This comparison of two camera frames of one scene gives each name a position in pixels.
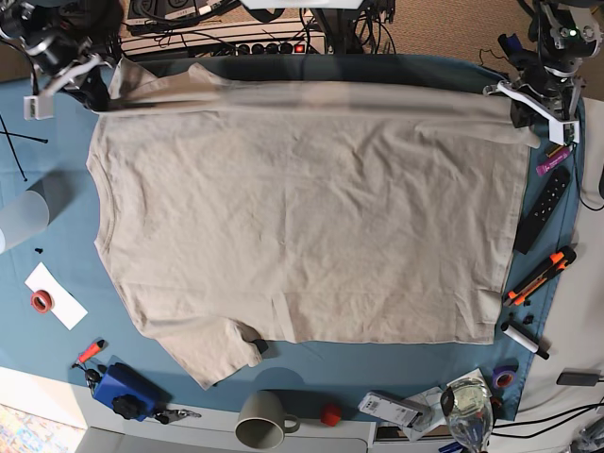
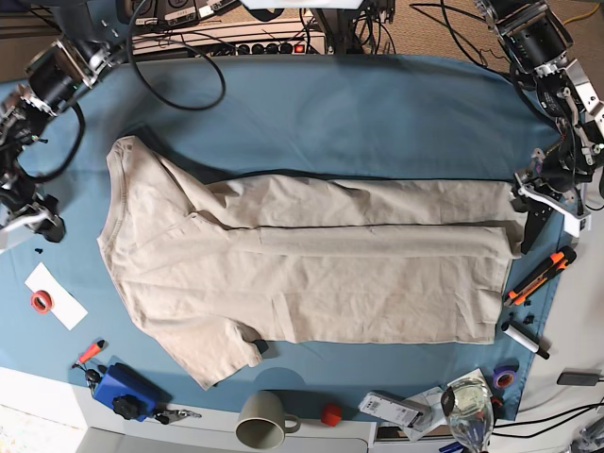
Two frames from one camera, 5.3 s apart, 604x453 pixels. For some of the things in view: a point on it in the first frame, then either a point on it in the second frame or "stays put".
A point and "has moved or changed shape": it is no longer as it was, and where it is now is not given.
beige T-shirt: [236, 210] has moved or changed shape
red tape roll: [41, 301] stays put
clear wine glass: [467, 406] stays put
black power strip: [310, 47] stays put
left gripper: [94, 91] → [53, 229]
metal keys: [167, 415] stays put
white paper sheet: [66, 306] stays put
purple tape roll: [504, 378] stays put
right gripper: [563, 130] → [569, 205]
